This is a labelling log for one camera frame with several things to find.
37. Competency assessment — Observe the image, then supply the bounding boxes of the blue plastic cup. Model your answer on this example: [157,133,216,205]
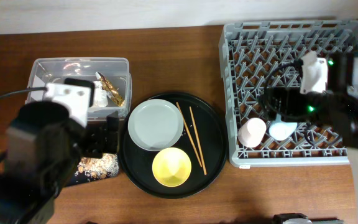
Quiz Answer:
[268,114,298,141]

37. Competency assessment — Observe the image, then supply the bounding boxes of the white napkin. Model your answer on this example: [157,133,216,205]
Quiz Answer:
[91,81,108,108]

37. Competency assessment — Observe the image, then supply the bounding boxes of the brown gold snack wrapper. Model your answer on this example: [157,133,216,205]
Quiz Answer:
[95,72,125,106]

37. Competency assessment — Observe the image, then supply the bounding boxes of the grey round plate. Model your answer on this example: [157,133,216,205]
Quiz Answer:
[127,99,184,151]

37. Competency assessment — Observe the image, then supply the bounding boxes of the pink plastic cup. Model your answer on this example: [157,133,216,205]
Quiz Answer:
[237,118,267,147]

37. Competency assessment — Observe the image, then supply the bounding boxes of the wooden chopstick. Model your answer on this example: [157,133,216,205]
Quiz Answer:
[175,102,203,167]
[189,106,208,175]

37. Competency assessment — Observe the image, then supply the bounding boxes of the yellow bowl with food scraps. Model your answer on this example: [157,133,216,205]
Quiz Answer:
[152,147,192,187]

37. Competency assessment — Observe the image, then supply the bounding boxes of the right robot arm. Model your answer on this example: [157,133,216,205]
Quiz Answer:
[259,51,358,219]

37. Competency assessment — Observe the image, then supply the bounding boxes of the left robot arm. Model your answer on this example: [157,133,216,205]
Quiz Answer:
[0,85,119,223]

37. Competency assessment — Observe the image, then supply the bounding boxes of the grey dishwasher rack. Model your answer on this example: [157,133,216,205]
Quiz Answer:
[219,20,358,169]

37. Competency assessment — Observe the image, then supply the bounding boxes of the scattered food scraps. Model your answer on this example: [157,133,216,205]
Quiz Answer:
[74,154,119,181]

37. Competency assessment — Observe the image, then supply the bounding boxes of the black rectangular tray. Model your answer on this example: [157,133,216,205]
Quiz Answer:
[63,121,120,187]

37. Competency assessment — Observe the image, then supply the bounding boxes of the clear plastic bin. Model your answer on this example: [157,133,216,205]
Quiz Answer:
[27,57,132,121]

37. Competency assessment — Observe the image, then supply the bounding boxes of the black round tray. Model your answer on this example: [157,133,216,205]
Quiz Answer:
[118,92,228,199]

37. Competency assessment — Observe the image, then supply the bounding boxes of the black device at bottom edge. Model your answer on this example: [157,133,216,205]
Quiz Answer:
[272,213,345,224]

